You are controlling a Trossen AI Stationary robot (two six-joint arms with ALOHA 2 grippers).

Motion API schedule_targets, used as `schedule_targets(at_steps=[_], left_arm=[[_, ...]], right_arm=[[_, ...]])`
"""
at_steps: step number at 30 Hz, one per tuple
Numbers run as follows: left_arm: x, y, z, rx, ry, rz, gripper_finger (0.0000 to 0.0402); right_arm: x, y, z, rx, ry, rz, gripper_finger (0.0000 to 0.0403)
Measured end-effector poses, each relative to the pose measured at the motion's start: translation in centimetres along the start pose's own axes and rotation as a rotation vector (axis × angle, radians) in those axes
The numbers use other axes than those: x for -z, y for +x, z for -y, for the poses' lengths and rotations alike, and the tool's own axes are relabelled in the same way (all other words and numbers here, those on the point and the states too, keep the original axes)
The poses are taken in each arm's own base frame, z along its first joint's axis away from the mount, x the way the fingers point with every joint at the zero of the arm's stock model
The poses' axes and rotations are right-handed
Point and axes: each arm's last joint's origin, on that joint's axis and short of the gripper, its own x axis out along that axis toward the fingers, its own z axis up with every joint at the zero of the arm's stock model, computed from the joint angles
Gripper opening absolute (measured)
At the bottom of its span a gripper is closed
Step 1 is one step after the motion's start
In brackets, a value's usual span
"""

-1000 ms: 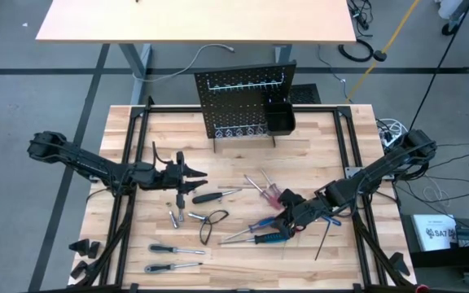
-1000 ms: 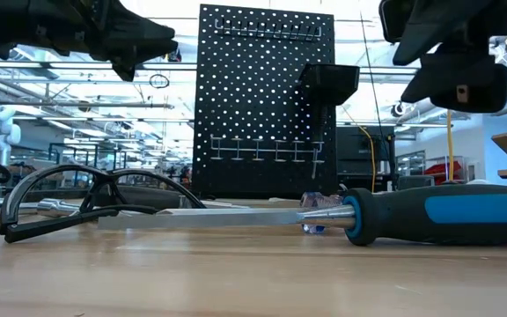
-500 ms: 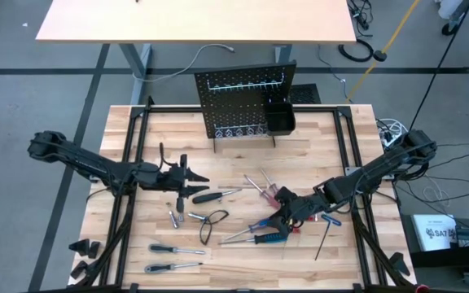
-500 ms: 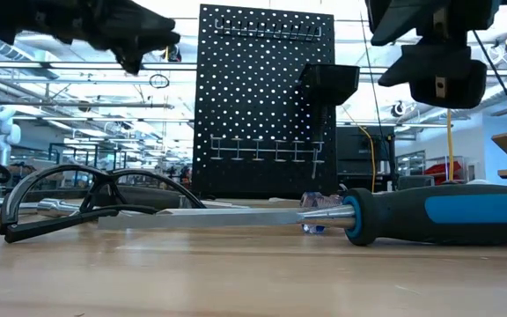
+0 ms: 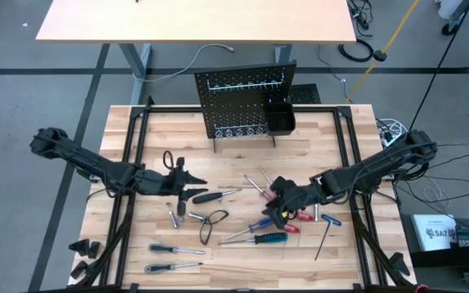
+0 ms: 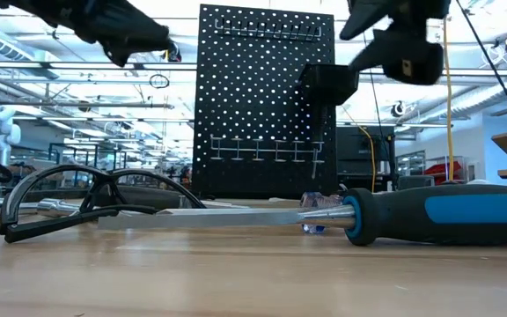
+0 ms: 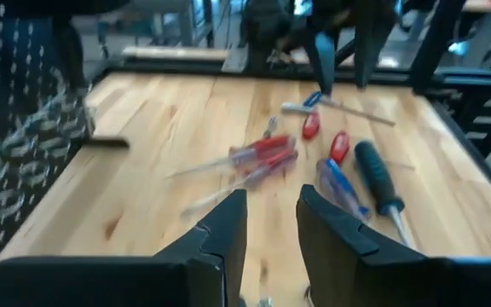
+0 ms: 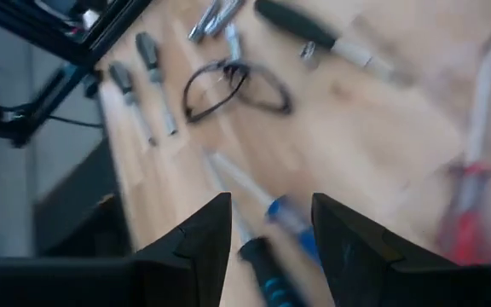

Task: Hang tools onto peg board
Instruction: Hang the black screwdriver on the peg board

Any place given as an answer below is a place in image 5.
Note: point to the black safety glasses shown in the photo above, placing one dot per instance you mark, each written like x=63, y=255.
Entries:
x=208, y=221

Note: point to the silver socket extension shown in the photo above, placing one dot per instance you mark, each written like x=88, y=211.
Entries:
x=173, y=219

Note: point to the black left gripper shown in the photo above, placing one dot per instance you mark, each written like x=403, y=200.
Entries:
x=157, y=183

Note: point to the black plastic pegboard bin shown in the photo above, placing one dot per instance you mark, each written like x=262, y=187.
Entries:
x=280, y=120

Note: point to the white printed box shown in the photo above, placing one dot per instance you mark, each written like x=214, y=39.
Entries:
x=434, y=232

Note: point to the black and blue large screwdriver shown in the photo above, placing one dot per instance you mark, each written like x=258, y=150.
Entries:
x=273, y=238

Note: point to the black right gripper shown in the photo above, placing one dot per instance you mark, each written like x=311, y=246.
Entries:
x=305, y=195

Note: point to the black aluminium frame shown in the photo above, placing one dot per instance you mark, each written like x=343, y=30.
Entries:
x=169, y=109

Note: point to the grey and black screwdriver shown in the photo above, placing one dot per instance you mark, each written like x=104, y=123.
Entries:
x=155, y=268
x=159, y=248

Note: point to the red round button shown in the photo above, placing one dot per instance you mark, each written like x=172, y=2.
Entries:
x=422, y=289

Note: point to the white power strip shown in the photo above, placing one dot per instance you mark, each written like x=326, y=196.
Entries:
x=386, y=136

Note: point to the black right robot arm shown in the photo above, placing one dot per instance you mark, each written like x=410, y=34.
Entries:
x=381, y=167

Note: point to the black metal grate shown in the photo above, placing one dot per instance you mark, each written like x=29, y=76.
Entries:
x=305, y=94

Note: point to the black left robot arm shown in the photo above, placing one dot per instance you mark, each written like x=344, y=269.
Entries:
x=88, y=163

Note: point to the light wooden desk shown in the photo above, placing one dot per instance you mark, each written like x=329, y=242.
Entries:
x=198, y=20

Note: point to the black metal pegboard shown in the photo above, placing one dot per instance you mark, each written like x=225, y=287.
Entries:
x=238, y=106

